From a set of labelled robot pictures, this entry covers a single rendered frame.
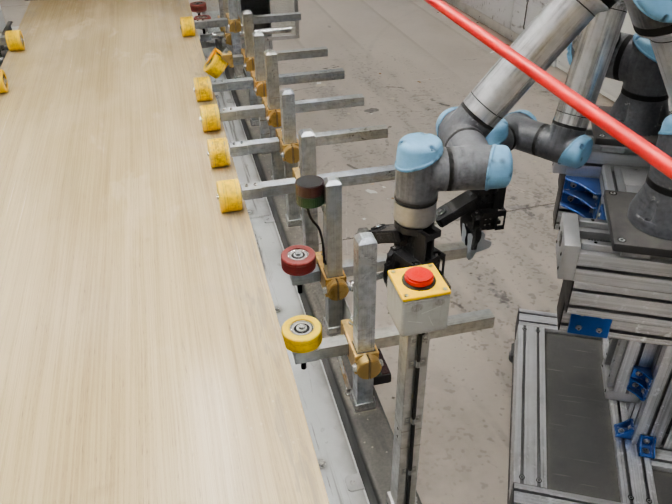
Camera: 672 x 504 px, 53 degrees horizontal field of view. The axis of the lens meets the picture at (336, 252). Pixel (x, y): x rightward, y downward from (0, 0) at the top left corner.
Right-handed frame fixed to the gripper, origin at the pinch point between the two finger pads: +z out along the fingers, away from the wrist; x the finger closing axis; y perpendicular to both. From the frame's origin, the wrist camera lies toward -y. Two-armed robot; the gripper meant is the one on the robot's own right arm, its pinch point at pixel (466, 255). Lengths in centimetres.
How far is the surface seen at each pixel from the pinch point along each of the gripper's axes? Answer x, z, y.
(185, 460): -51, -7, -71
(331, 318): -5.8, 7.9, -36.0
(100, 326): -14, -7, -85
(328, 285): -7.4, -3.3, -36.9
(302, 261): -3.2, -7.9, -41.8
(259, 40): 94, -28, -35
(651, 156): -101, -81, -42
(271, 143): 48, -13, -40
